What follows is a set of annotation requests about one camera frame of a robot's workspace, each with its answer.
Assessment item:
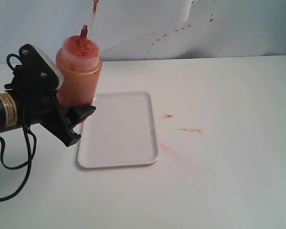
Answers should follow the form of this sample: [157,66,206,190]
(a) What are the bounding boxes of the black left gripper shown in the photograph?
[5,65,96,147]

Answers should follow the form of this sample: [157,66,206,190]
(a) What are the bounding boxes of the ketchup squeeze bottle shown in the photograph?
[56,23,102,107]

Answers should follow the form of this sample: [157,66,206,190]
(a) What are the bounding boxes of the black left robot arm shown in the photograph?
[0,65,96,146]

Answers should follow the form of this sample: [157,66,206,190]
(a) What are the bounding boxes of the white rectangular plastic tray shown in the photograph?
[77,91,159,169]

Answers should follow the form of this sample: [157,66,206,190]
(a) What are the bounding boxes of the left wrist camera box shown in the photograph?
[19,44,64,92]

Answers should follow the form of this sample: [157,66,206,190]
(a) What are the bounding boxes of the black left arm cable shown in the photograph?
[0,53,37,202]

